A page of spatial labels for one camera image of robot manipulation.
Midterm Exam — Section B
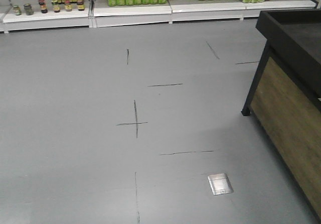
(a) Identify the metal floor outlet cover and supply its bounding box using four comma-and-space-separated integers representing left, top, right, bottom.
207, 173, 234, 195

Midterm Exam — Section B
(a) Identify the black wooden display stand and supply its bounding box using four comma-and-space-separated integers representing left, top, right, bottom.
241, 9, 320, 218

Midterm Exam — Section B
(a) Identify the dark sauce jar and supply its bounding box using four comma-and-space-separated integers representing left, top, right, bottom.
38, 0, 48, 14

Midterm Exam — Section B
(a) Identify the white store shelf unit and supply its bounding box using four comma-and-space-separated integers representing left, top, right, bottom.
1, 0, 320, 33

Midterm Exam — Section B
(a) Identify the green pickle jar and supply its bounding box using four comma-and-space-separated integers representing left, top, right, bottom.
13, 5, 22, 16

